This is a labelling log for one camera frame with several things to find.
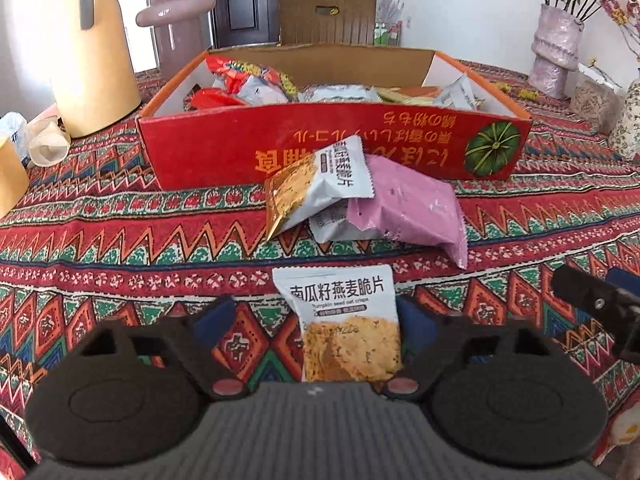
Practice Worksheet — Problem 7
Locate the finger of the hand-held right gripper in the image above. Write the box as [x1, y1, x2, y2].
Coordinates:
[551, 264, 640, 317]
[606, 267, 640, 295]

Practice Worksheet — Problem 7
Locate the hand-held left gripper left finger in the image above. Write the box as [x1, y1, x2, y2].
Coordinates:
[75, 294, 251, 402]

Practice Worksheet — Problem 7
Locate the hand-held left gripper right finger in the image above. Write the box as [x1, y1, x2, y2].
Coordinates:
[382, 294, 555, 402]

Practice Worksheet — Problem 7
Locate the white oat crisp packet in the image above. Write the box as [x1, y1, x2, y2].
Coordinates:
[307, 200, 371, 243]
[272, 265, 403, 383]
[264, 135, 376, 241]
[435, 74, 485, 111]
[300, 84, 383, 105]

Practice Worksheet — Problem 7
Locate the pink snack packet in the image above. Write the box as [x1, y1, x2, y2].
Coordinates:
[347, 154, 470, 270]

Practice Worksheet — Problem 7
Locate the red cardboard box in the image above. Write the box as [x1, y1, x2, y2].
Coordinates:
[136, 42, 533, 191]

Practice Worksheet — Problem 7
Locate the red orange snack bag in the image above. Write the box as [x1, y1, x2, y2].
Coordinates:
[190, 87, 251, 110]

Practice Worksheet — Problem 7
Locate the orange striped wafer packet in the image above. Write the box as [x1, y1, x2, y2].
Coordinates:
[375, 86, 443, 99]

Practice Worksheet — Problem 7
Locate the red white snack bag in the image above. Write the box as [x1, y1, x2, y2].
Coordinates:
[205, 55, 299, 106]

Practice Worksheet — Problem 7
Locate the patterned red tablecloth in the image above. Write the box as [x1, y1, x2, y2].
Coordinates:
[0, 57, 640, 480]

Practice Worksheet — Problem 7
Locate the floral print small vase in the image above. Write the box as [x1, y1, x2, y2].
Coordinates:
[607, 82, 640, 161]

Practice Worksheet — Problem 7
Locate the pink textured vase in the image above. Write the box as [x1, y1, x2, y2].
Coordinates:
[529, 4, 585, 100]

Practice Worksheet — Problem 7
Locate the beige paper cup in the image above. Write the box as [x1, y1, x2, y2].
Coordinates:
[27, 115, 71, 167]

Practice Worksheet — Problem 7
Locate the yellow mug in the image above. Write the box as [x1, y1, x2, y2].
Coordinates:
[0, 135, 31, 218]

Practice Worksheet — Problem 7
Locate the pink flat box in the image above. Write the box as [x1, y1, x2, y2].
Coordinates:
[30, 102, 62, 126]

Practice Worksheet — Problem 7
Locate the crumpled plastic bag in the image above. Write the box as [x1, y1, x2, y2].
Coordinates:
[0, 110, 28, 161]

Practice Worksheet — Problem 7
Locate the yellow thermos jug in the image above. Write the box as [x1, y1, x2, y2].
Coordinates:
[37, 0, 142, 138]

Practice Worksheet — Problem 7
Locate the rack with bottles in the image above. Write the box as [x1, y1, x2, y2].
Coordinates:
[375, 20, 403, 46]

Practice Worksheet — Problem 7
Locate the wooden chair back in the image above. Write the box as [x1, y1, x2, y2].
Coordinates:
[277, 0, 378, 46]

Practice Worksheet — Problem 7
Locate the dark entrance door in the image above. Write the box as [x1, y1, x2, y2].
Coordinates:
[210, 0, 281, 50]

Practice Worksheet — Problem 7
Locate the mauve ring vase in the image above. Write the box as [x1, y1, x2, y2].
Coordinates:
[136, 0, 213, 81]

